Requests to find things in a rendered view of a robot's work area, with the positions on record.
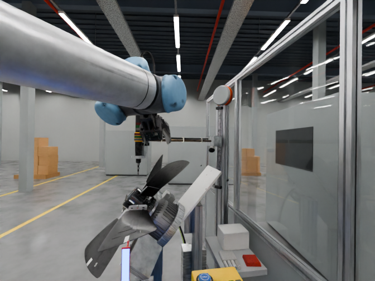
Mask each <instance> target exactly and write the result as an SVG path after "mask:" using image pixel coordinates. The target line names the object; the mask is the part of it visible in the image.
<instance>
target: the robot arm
mask: <svg viewBox="0 0 375 281"><path fill-rule="evenodd" d="M0 81H1V82H5V83H10V84H15V85H20V86H26V87H29V88H35V89H40V90H46V91H51V92H54V93H59V94H65V95H70V96H75V97H79V98H84V99H90V100H95V101H97V102H96V103H95V105H94V109H95V112H96V113H97V115H98V116H99V117H100V118H101V119H102V120H103V121H105V122H106V123H108V124H110V125H115V126H116V125H121V124H122V123H123V122H124V121H125V120H126V118H127V117H128V116H133V115H139V116H140V121H141V124H140V135H141V137H142V140H143V142H144V145H143V146H145V144H146V145H148V141H156V140H163V135H164V137H165V140H166V143H167V144H169V143H171V133H170V127H169V124H168V123H167V122H166V121H165V120H164V119H162V117H161V116H160V115H157V114H158V113H170V112H176V111H179V110H181V109H182V108H183V107H184V106H185V103H186V87H185V84H184V82H183V81H182V79H181V78H180V77H179V76H177V75H164V76H157V75H155V74H152V73H151V72H150V70H149V67H148V63H147V61H146V60H145V59H144V58H142V57H129V58H127V59H125V60H124V59H122V58H120V57H118V56H116V55H113V54H111V53H109V52H107V51H105V50H103V49H101V48H98V47H96V46H94V45H92V44H90V43H88V42H86V41H84V40H82V39H80V38H78V37H76V36H74V35H72V34H70V33H67V32H65V31H63V30H61V29H59V28H57V27H55V26H53V25H51V24H49V23H47V22H45V21H43V20H41V19H39V18H36V17H34V16H32V15H30V14H28V13H26V12H24V11H22V10H20V9H18V8H16V7H14V6H12V5H10V4H8V3H5V2H3V1H1V0H0Z"/></svg>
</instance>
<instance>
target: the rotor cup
mask: <svg viewBox="0 0 375 281"><path fill-rule="evenodd" d="M138 189H139V190H140V191H142V190H141V189H140V188H138V187H136V188H135V189H134V190H133V191H132V192H131V193H130V194H129V195H130V196H129V195H128V196H127V198H126V199H125V200H124V202H123V203H122V205H123V206H124V207H125V208H126V209H128V208H129V206H130V205H147V210H148V212H150V211H151V209H152V208H153V206H154V204H155V202H156V198H155V197H152V198H150V199H148V198H147V197H148V196H142V195H140V194H141V192H140V191H139V190H138ZM129 200H131V201H132V202H134V204H133V203H131V202H130V201H129Z"/></svg>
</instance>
